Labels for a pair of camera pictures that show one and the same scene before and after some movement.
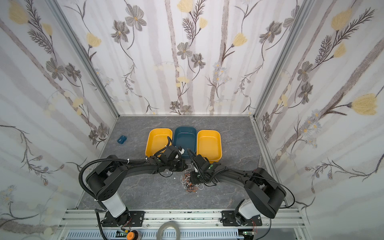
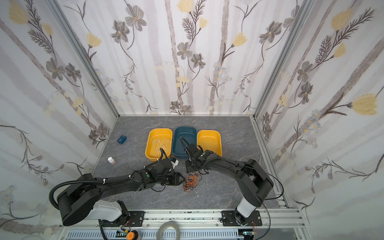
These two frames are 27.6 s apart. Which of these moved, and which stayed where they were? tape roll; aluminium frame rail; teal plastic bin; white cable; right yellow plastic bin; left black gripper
Moved: white cable; left black gripper
Stayed: teal plastic bin; aluminium frame rail; right yellow plastic bin; tape roll
